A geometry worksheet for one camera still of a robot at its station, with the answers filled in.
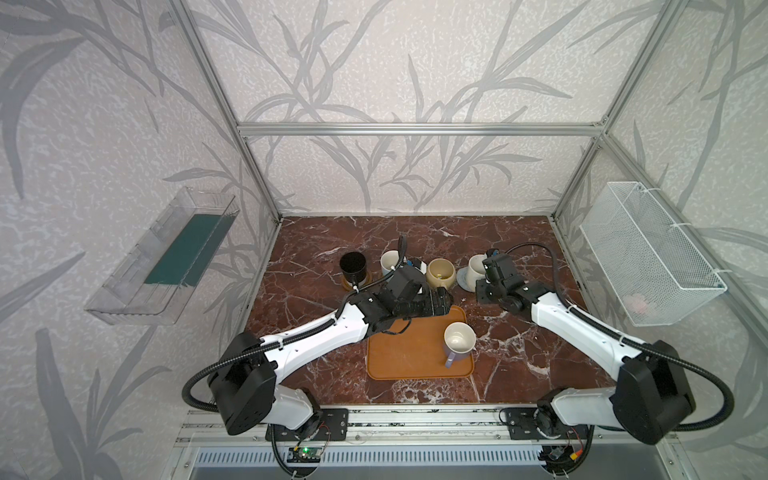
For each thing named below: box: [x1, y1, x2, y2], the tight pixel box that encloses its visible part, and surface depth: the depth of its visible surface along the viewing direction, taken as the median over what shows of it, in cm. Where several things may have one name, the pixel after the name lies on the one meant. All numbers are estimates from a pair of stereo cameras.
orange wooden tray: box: [366, 306, 475, 380], surface depth 86 cm
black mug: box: [340, 251, 367, 289], surface depth 95 cm
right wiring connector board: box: [539, 445, 586, 471], surface depth 73 cm
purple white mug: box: [443, 321, 477, 369], surface depth 84 cm
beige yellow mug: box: [426, 257, 456, 288], surface depth 96 cm
